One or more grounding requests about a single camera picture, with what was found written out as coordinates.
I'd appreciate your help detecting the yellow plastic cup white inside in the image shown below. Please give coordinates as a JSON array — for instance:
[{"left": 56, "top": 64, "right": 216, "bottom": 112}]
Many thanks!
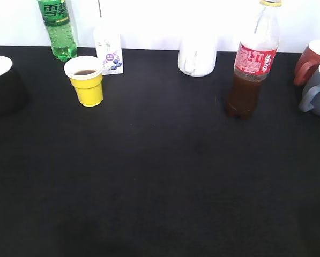
[{"left": 64, "top": 56, "right": 103, "bottom": 107}]

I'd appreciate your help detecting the green sprite bottle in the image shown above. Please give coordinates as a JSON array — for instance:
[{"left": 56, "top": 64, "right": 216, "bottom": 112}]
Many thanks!
[{"left": 38, "top": 0, "right": 77, "bottom": 62}]

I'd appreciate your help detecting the blueberry milk carton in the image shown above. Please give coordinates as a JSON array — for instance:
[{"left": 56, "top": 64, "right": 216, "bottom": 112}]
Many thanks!
[{"left": 93, "top": 25, "right": 124, "bottom": 75}]

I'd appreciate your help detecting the cola bottle red label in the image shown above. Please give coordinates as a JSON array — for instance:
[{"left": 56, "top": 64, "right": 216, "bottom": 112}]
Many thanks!
[{"left": 226, "top": 1, "right": 282, "bottom": 119}]

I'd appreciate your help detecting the black mug white inside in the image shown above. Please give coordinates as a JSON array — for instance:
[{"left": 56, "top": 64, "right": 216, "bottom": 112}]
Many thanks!
[{"left": 0, "top": 56, "right": 29, "bottom": 116}]

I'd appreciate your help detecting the grey mug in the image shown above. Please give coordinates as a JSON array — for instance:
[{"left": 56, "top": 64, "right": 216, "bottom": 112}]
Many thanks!
[{"left": 299, "top": 65, "right": 320, "bottom": 116}]

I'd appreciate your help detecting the red mug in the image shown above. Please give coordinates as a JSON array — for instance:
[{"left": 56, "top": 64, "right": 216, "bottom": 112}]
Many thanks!
[{"left": 293, "top": 40, "right": 320, "bottom": 86}]

